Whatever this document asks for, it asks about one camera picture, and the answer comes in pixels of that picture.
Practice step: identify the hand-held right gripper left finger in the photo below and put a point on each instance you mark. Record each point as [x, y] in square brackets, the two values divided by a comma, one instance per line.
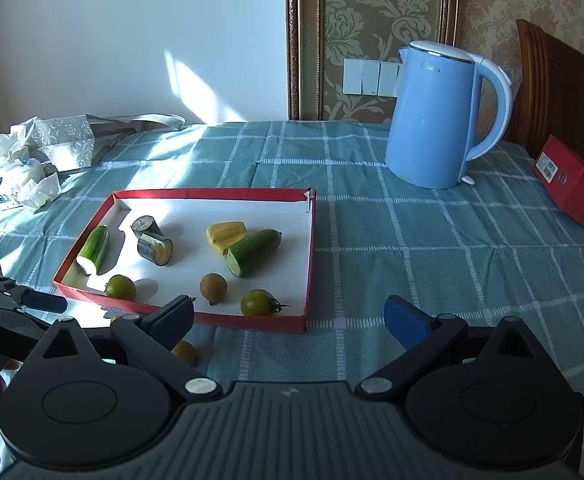
[174, 320]

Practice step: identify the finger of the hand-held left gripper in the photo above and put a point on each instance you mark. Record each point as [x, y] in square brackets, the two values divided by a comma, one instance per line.
[47, 302]
[2, 322]

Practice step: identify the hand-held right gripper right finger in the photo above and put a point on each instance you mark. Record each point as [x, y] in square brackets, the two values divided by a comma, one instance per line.
[404, 325]

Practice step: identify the small brown potato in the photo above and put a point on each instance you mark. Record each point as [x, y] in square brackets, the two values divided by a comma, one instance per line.
[213, 287]
[186, 352]

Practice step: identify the small green tomato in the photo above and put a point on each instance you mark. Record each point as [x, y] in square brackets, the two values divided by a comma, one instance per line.
[120, 287]

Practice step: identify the long bright green cucumber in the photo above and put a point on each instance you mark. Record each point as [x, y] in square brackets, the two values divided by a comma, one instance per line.
[93, 249]

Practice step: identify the eggplant wedge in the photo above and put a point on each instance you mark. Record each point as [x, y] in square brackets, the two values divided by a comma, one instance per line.
[154, 250]

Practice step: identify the green tomato with stem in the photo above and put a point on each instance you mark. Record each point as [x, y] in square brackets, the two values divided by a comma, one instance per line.
[256, 303]

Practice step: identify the lumpy yellow pepper piece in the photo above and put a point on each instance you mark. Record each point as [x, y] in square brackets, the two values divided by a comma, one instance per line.
[226, 237]

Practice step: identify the red cardboard box lid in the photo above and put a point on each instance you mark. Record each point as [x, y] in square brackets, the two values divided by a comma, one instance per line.
[187, 210]

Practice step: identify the teal checked tablecloth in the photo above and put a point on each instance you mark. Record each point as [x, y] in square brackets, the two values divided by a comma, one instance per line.
[372, 260]

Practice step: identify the round eggplant piece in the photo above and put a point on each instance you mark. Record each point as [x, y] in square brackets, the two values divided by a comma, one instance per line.
[144, 225]

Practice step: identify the dark green cucumber half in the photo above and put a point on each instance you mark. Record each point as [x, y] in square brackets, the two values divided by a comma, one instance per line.
[252, 252]

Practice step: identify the white tissue packet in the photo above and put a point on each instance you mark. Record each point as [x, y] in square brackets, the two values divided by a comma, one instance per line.
[29, 185]

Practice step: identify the silver patterned gift bag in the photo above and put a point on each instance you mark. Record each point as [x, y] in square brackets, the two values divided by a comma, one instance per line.
[67, 140]

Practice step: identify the blue electric kettle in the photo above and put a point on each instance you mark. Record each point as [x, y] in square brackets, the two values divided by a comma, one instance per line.
[427, 120]

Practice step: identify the red cardboard box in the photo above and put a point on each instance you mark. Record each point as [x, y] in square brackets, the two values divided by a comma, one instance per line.
[577, 190]

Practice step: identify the wooden chair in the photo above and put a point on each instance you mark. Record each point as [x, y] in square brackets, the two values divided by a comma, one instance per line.
[562, 85]

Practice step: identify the white light switch panel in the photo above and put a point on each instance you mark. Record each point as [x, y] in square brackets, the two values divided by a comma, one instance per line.
[369, 76]

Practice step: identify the gilded wall frame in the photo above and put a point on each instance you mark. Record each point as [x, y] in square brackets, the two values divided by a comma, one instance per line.
[294, 35]

